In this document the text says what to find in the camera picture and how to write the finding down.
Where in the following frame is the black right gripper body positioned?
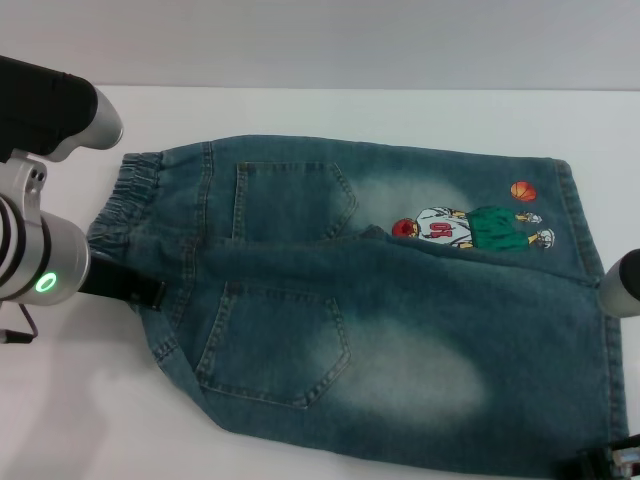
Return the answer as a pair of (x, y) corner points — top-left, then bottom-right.
(553, 439), (640, 480)

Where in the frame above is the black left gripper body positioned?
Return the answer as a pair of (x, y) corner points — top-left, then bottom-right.
(78, 254), (154, 306)

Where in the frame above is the blue denim shorts basketball print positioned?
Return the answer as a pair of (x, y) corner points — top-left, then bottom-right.
(85, 133), (630, 480)

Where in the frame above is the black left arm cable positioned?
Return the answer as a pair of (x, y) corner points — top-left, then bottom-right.
(0, 302), (41, 345)

